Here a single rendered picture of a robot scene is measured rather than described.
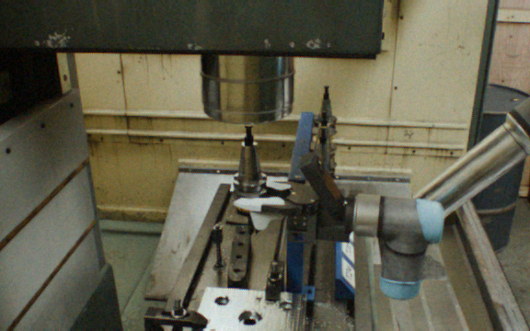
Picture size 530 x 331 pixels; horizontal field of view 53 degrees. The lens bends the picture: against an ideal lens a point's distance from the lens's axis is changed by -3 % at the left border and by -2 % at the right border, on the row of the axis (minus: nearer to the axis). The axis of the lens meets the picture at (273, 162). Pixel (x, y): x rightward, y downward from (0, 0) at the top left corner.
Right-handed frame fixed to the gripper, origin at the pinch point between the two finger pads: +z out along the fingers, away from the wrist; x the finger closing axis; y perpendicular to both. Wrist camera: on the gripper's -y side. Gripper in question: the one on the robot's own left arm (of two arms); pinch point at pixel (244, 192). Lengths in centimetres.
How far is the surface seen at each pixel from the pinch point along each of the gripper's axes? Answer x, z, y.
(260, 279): 27.3, 3.2, 40.0
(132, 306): 41, 49, 68
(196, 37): -12.9, 3.3, -30.6
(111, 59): 94, 74, 1
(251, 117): -7.4, -3.3, -17.4
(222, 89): -7.7, 1.3, -21.6
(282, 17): -11.8, -8.7, -33.6
